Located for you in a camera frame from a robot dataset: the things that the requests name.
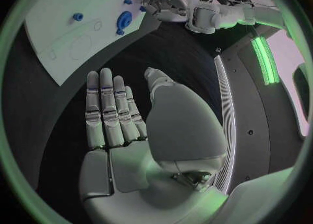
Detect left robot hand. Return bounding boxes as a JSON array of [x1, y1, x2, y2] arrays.
[[142, 0, 190, 22]]

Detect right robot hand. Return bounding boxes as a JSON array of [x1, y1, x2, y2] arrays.
[[78, 67, 231, 224]]

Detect white task board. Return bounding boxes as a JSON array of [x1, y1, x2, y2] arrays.
[[24, 0, 172, 87]]

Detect blue gear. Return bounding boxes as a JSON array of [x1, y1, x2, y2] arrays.
[[116, 11, 134, 36]]

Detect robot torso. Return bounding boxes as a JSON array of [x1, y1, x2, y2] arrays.
[[212, 30, 310, 194]]

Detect glowing light bar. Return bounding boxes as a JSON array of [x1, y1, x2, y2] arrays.
[[249, 35, 281, 87]]

